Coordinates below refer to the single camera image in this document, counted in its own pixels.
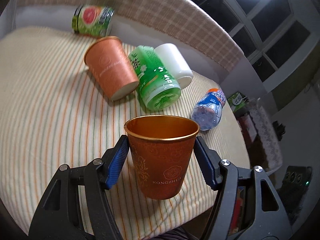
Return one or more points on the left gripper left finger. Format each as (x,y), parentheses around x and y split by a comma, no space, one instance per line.
(75,205)

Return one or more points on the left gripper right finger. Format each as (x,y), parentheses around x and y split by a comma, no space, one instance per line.
(247,206)

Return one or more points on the orange paper cup gold rim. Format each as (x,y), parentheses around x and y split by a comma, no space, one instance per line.
(161,147)

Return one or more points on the white plastic cup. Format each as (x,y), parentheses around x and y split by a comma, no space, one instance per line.
(175,64)

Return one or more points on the green cardboard box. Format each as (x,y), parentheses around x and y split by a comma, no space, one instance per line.
(237,100)

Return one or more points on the blue orange plastic bottle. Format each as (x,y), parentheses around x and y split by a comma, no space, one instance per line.
(208,111)

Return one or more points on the green plastic jar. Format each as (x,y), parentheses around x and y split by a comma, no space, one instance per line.
(157,87)

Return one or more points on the green grapefruit drink can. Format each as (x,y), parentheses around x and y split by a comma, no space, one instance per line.
(92,20)

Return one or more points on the plaid beige sill cloth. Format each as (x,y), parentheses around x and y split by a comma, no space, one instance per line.
(180,19)

